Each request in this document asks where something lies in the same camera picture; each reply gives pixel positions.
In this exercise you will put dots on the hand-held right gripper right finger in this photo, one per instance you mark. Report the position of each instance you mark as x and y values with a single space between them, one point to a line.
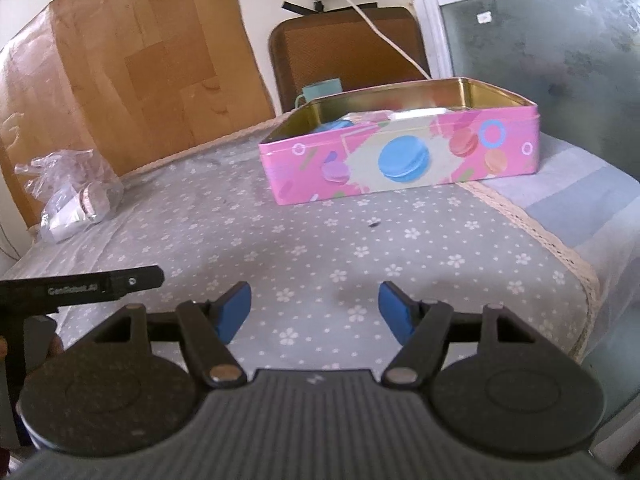
395 310

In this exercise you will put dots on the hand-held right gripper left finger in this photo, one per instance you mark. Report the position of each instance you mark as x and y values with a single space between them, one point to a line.
232 310

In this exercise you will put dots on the pink macaron print tin box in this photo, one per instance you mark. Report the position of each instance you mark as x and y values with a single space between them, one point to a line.
400 160

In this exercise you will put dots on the grey floral tablecloth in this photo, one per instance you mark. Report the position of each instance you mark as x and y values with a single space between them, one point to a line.
300 240

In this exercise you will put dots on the clear plastic bag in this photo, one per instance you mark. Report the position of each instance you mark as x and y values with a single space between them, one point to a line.
60 175

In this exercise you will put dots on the blue striped sheet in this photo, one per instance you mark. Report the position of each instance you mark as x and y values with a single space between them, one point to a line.
590 200

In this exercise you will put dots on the large wooden board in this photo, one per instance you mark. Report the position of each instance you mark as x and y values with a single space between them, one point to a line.
125 70

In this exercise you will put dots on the teal cup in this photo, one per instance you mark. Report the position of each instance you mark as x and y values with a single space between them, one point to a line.
322 91

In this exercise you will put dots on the brown chair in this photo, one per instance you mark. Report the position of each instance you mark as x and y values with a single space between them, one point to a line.
345 45

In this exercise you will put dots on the white sticker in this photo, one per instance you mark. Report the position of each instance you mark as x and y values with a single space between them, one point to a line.
484 17

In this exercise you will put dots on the frosted glass door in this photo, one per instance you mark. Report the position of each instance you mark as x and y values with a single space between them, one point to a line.
540 35

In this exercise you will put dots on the black wall bracket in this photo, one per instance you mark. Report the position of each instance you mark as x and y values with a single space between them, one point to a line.
302 7

